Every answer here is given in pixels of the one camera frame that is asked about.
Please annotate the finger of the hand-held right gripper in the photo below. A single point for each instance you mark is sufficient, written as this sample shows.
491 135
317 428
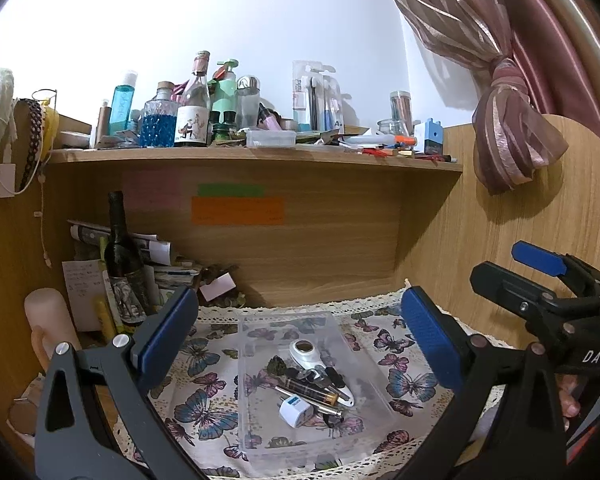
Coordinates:
537 257
510 285

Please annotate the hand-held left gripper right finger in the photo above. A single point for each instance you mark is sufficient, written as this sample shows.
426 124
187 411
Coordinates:
430 340

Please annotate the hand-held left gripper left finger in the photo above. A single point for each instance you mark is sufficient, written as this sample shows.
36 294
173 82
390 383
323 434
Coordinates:
167 332

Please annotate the clear plastic box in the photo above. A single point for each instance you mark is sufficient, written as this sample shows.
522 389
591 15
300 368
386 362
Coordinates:
370 400

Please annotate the black clip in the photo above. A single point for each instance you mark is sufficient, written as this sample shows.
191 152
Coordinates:
334 377

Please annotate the white handheld facial device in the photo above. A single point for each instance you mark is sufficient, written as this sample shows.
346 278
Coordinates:
307 355

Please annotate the silver metal pen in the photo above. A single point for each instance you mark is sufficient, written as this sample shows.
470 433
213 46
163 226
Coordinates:
325 409

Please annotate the black gold battery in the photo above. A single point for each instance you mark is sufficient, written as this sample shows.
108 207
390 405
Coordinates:
307 390

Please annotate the white blue plug adapter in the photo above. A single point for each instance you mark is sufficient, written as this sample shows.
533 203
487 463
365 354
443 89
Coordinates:
295 410

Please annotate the person's right hand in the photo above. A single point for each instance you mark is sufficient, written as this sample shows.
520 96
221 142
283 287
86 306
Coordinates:
569 402

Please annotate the butterfly print lace tablecloth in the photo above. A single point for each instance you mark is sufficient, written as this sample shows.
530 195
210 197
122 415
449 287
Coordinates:
205 360

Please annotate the yellow pens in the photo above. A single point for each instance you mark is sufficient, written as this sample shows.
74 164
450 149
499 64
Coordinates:
105 320

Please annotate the small white cardboard box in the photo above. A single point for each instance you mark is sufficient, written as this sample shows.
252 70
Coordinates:
217 287

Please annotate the stack of books and papers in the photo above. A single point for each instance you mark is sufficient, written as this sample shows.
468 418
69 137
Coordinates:
170 265

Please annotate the dark wine bottle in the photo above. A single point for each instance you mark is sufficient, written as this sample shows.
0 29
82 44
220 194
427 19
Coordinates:
125 265

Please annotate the white handwritten paper note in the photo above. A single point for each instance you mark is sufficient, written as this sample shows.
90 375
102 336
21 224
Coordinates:
82 290

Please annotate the dark pine cone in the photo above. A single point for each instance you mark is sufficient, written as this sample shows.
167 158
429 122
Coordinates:
280 366

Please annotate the cream pillar candle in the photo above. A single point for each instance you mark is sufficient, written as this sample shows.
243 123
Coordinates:
50 317

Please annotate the peach plastic object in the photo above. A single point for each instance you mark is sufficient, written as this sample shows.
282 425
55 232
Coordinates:
40 347

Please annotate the wooden desk hutch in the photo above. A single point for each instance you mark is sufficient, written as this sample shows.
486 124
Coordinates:
340 240

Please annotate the orange sticky note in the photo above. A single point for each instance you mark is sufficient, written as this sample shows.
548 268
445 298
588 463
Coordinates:
237 210

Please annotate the pink sticky note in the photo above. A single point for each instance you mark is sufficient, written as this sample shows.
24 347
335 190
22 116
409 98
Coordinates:
152 190

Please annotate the green sticky note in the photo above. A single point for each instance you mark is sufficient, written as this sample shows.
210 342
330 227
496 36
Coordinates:
230 190

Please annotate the blue white pencil sharpener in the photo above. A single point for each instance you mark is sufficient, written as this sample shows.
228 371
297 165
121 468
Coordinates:
430 137

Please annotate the round eyeglasses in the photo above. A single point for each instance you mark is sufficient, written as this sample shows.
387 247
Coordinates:
22 412

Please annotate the pile of pens and markers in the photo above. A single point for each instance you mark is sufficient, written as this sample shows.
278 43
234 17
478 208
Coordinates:
380 147

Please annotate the pink striped curtain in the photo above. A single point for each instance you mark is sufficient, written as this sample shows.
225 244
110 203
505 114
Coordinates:
520 60

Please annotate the small glass jar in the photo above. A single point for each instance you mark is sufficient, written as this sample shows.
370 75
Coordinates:
387 127

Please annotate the glass jar with pens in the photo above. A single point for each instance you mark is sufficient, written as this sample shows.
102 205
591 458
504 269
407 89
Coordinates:
401 110

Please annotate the glass bottle with blue beads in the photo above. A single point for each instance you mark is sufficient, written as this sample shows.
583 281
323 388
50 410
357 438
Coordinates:
157 122

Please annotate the dark green ink bottle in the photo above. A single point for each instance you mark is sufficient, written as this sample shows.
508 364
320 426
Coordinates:
223 127

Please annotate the flat white box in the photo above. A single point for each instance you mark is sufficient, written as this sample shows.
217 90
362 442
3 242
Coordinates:
74 138

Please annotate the clear plastic case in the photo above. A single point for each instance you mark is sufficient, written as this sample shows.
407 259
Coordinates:
270 138

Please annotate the brown cardboard tube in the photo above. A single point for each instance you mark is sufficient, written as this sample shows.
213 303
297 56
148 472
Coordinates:
103 122

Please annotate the white hanging card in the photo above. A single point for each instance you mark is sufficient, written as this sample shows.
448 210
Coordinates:
5 180

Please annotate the clear bottle with illustrated label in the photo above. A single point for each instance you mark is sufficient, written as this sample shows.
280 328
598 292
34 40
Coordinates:
192 110

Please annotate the tall blue liquid bottle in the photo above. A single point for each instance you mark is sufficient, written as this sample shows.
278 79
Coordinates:
122 107

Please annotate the dark studded headband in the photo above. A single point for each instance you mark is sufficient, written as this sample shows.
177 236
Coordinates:
34 140

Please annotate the small pink bottle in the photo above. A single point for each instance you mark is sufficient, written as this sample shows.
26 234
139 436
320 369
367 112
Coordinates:
270 120

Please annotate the glass jar with silver cap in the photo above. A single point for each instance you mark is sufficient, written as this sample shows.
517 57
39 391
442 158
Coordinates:
248 100

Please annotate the mint green pump bottle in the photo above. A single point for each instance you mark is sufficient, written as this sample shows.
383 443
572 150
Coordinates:
225 90

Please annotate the toothbrush package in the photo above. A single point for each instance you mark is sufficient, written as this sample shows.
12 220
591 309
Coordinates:
333 105
304 95

